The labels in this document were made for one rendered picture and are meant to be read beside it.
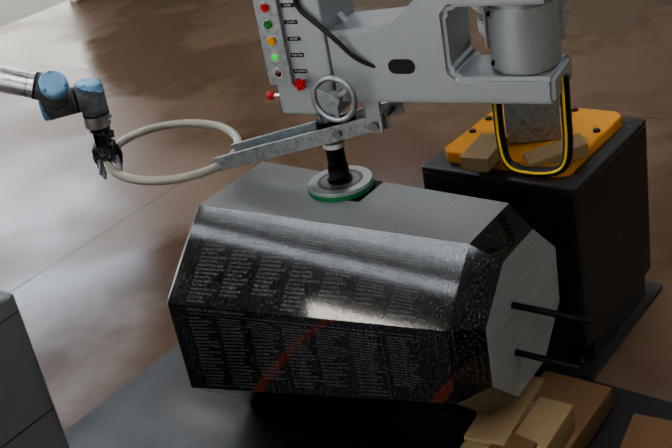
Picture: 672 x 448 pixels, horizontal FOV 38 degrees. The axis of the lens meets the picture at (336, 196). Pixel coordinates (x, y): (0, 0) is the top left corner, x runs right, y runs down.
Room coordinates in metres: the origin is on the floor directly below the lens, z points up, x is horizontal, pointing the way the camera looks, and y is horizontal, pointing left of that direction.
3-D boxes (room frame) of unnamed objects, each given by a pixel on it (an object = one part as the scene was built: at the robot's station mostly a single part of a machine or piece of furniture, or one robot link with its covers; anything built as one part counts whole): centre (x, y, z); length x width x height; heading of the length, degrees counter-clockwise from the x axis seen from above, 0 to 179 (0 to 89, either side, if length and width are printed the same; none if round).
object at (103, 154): (3.22, 0.76, 1.04); 0.09 x 0.08 x 0.12; 0
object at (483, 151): (3.06, -0.53, 0.81); 0.20 x 0.10 x 0.05; 146
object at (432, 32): (2.70, -0.35, 1.33); 0.74 x 0.23 x 0.49; 59
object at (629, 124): (3.21, -0.74, 0.37); 0.66 x 0.66 x 0.74; 48
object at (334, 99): (2.75, -0.07, 1.22); 0.15 x 0.10 x 0.15; 59
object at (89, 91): (3.21, 0.76, 1.21); 0.10 x 0.09 x 0.12; 109
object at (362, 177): (2.91, -0.02, 0.87); 0.21 x 0.21 x 0.01
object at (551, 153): (2.97, -0.75, 0.80); 0.20 x 0.10 x 0.05; 89
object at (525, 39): (2.58, -0.59, 1.37); 0.19 x 0.19 x 0.20
